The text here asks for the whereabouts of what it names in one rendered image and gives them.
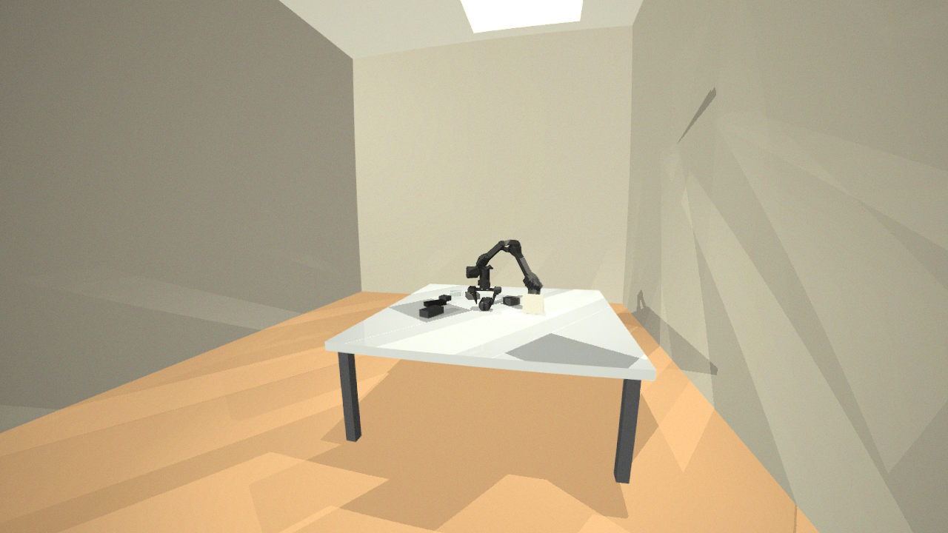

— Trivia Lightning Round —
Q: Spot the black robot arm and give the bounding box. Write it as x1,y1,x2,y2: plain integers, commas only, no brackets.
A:
466,240,543,295

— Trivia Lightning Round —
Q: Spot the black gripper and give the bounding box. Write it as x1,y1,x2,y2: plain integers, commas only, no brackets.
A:
467,278,501,304

